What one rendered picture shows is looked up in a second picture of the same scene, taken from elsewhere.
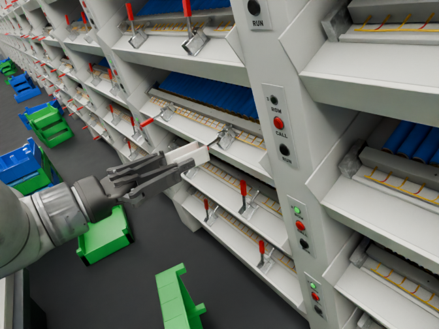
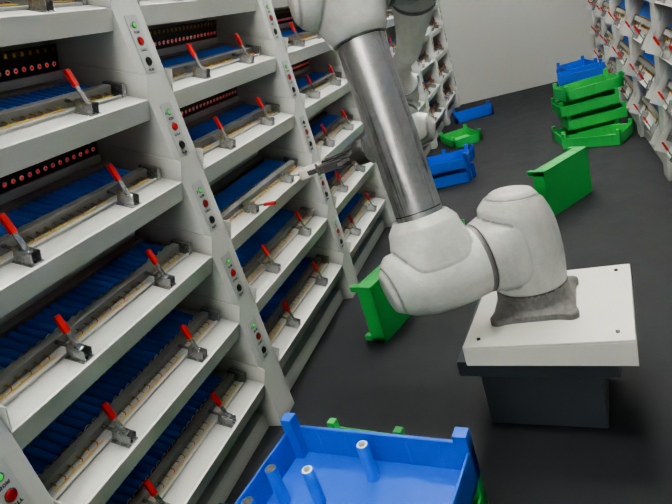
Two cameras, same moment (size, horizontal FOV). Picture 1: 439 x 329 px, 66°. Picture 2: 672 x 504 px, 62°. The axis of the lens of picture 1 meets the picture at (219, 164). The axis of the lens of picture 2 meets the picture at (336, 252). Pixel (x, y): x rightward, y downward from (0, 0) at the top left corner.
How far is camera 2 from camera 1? 218 cm
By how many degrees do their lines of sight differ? 110
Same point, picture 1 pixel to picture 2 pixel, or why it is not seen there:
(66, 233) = not seen: hidden behind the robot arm
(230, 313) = (360, 328)
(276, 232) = (315, 223)
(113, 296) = (414, 391)
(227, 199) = (297, 245)
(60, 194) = not seen: hidden behind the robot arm
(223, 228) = (299, 314)
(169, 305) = not seen: hidden behind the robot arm
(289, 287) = (330, 272)
